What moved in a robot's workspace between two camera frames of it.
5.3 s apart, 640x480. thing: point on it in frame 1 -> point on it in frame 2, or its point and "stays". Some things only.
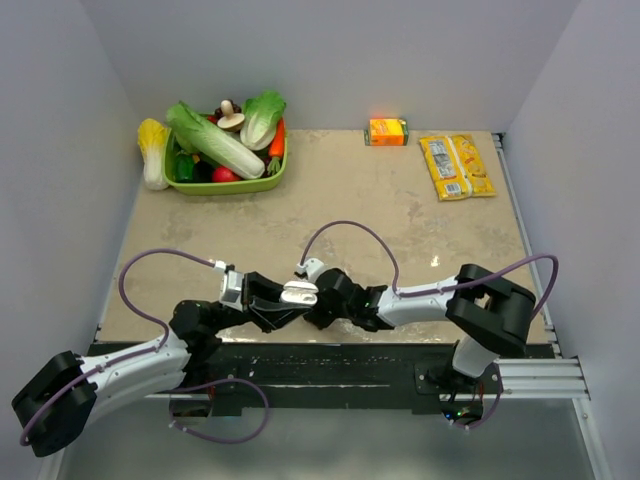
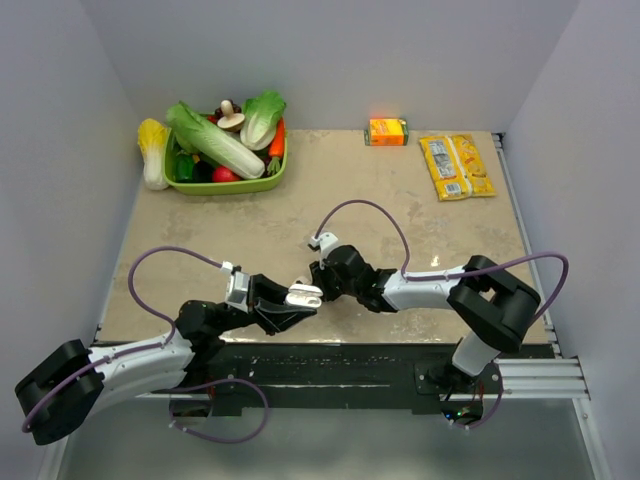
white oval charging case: x=299 y=293 stays
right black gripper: x=317 y=318 -> x=320 y=279
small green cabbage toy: x=261 y=117 stays
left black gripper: x=266 y=309 stays
